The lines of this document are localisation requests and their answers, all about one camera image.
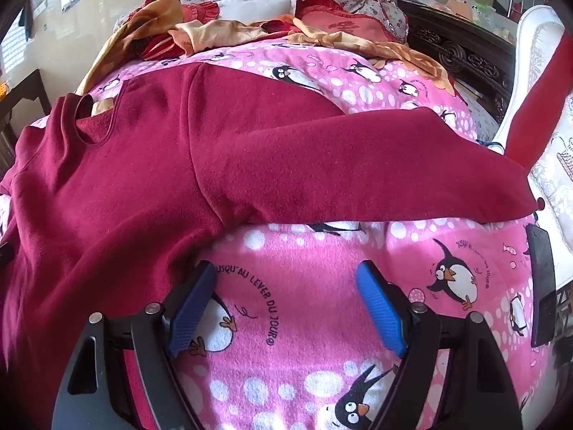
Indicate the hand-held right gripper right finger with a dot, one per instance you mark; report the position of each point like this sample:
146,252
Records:
380,309

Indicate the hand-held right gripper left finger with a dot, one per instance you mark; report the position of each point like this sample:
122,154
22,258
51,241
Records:
192,309

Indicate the maroon fleece sweater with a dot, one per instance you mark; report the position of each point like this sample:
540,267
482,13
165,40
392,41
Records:
179,165

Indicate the pink penguin print blanket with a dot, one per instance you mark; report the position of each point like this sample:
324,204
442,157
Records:
313,277

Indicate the black phone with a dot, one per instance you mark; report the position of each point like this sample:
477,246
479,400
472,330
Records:
540,286

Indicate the red cloth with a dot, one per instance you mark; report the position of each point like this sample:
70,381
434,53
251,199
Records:
532,112

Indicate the dark carved wooden headboard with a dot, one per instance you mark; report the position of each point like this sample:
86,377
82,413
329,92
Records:
461,53

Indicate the dark wooden table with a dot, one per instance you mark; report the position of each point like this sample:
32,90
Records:
27,94

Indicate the peach cloth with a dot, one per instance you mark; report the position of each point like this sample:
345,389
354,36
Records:
210,31

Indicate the orange satin cloth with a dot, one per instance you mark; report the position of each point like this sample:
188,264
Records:
125,36

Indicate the red heart cushion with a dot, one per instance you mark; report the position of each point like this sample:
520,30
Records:
344,22

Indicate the orange basket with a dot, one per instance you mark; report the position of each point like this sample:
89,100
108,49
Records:
3,90

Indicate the red ruffled pillow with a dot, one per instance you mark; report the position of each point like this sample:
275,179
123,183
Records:
197,11

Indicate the white pillow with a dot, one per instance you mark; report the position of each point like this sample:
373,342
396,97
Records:
255,6

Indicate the pile of plastic bags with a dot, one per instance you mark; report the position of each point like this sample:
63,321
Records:
474,13

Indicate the white embroidered armchair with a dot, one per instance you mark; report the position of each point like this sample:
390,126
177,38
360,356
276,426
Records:
541,31

